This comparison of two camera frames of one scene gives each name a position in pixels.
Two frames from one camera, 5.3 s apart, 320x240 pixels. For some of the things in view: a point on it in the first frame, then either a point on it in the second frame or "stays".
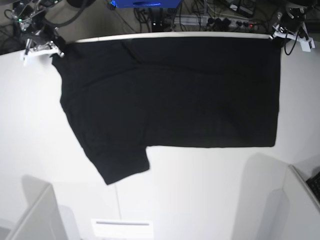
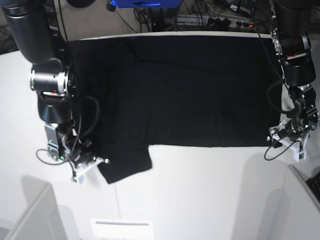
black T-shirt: [123, 94] stays
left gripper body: [47, 34] -> [83, 154]
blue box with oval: [146, 3] stays
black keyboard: [313, 182] stays
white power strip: [211, 21] stays
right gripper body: [288, 22] -> [290, 128]
